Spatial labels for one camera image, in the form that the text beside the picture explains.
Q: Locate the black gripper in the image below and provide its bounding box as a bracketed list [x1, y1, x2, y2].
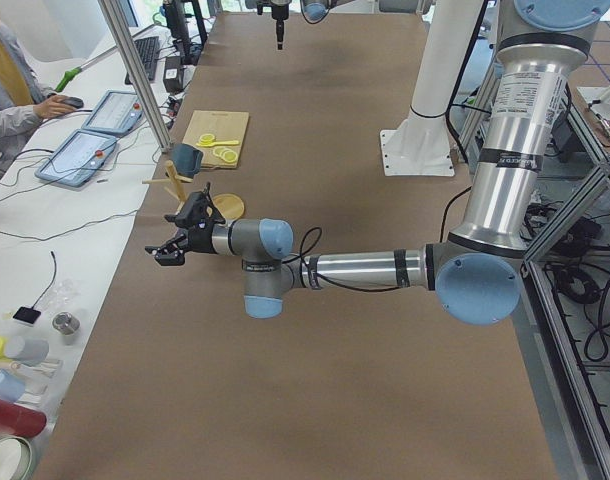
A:
[271, 3, 289, 49]
[145, 223, 214, 266]

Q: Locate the blue grey mug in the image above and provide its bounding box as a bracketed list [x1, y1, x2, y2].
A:
[171, 143, 203, 180]

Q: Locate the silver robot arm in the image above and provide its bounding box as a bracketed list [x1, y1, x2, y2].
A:
[255, 0, 432, 50]
[148, 1, 610, 325]

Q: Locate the wooden cup storage rack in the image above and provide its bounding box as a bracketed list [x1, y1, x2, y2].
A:
[141, 160, 247, 221]

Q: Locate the grey cup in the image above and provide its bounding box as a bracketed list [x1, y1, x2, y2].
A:
[4, 336, 49, 366]

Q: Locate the light blue cup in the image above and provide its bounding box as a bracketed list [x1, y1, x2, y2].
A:
[0, 369, 25, 403]

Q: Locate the lemon slice top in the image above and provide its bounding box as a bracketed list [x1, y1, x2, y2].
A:
[221, 150, 238, 164]

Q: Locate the yellow plastic knife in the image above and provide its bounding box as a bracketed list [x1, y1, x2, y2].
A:
[195, 140, 240, 148]

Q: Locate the lemon slice front pair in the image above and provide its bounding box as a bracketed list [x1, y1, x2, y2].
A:
[197, 133, 216, 146]

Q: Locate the bamboo cutting board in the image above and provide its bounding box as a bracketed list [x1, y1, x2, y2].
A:
[182, 110, 250, 169]

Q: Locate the small metal cylinder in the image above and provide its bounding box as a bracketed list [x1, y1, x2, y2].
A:
[52, 312, 80, 345]

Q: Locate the teach pendant near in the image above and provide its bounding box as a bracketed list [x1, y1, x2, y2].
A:
[35, 129, 117, 188]

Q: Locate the teach pendant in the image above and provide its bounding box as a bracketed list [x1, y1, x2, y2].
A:
[80, 90, 143, 138]
[35, 129, 117, 188]

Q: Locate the black keyboard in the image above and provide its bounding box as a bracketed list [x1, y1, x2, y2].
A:
[134, 36, 160, 82]

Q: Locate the teach pendant far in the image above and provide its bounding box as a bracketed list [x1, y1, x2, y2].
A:
[80, 90, 143, 138]

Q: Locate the small black square pad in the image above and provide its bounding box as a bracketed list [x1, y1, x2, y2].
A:
[12, 306, 42, 325]

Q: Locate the black computer mouse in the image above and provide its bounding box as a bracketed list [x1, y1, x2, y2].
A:
[60, 96, 84, 109]

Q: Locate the seated person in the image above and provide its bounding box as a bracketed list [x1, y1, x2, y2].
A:
[0, 23, 75, 180]

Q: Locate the red bottle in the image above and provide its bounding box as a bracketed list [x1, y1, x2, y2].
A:
[0, 400, 47, 438]

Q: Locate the green white bowl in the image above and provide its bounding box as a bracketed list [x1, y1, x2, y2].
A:
[0, 436, 36, 480]

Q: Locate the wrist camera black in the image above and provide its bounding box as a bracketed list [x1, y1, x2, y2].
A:
[164, 182, 226, 229]
[256, 0, 271, 15]

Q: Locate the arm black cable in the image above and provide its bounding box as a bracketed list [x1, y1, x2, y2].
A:
[279, 185, 474, 294]

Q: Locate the aluminium frame post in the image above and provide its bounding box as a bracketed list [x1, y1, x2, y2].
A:
[98, 0, 173, 153]

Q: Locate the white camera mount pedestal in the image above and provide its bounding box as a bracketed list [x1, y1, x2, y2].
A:
[381, 0, 459, 177]

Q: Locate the green handled stick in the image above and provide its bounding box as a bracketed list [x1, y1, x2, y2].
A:
[54, 46, 117, 93]

